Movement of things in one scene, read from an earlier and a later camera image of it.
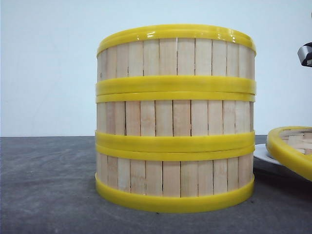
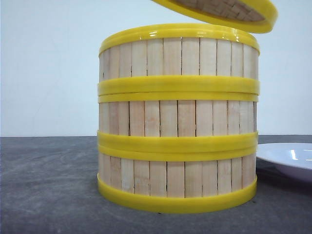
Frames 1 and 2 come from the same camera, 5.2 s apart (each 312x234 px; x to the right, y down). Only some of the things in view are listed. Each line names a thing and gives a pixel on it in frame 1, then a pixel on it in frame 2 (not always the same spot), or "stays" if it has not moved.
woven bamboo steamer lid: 291,146 to 256,15
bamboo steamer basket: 177,58 stays
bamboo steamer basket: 175,120 stays
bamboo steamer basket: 172,179 stays
